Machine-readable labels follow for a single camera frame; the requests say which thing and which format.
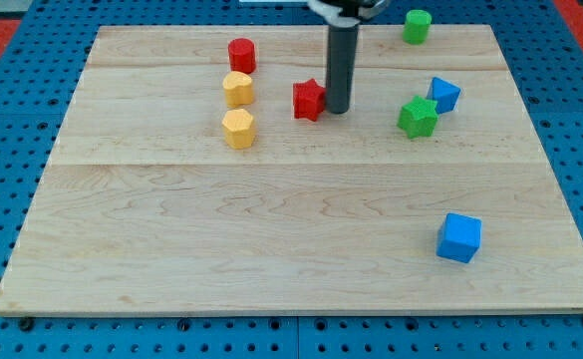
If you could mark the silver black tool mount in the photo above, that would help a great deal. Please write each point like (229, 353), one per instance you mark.
(347, 12)

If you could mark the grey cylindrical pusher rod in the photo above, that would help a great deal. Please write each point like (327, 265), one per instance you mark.
(340, 67)

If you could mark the red star block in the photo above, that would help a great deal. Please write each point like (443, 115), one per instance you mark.
(308, 100)

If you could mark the green star block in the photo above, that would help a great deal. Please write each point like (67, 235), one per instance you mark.
(418, 117)

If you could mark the yellow hexagon block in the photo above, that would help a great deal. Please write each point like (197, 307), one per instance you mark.
(239, 129)

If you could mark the green cylinder block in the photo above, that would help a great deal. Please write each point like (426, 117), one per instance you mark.
(416, 27)

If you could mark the red cylinder block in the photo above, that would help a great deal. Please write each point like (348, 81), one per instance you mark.
(242, 55)

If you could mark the yellow heart block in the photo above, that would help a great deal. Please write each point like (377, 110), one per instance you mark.
(238, 89)

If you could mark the blue triangle block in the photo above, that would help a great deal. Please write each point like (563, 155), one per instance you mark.
(445, 93)

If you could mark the light wooden board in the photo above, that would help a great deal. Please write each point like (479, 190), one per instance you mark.
(144, 210)

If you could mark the blue cube block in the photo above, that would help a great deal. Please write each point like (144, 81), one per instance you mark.
(459, 237)

